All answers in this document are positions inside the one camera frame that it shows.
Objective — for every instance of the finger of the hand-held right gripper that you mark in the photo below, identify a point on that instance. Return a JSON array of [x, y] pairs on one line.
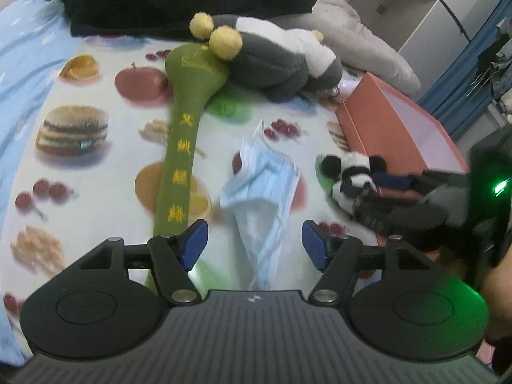
[[372, 212], [394, 180]]

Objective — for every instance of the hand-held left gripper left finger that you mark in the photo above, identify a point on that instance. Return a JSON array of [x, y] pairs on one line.
[[194, 244]]

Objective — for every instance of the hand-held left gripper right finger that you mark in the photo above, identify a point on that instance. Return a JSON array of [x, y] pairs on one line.
[[316, 248]]

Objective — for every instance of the small panda plush toy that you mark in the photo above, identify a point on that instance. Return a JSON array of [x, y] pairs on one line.
[[352, 164]]

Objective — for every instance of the orange cardboard box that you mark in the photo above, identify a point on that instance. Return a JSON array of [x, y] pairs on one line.
[[384, 128]]

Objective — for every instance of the blue curtain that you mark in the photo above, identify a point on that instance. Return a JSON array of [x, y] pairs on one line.
[[456, 88]]

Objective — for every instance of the green fabric massage hammer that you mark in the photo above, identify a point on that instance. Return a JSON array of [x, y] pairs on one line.
[[180, 148]]

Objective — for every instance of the grey blue hanging jacket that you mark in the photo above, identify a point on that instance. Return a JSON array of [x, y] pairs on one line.
[[496, 60]]

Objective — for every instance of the food print mat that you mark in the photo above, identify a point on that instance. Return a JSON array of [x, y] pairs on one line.
[[120, 148]]

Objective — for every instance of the grey quilt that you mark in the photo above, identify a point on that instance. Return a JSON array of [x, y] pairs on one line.
[[372, 44]]

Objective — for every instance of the grey penguin plush toy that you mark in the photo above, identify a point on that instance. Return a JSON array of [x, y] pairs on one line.
[[272, 64]]

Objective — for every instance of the grey wardrobe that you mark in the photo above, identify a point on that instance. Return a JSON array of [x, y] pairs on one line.
[[420, 4]]

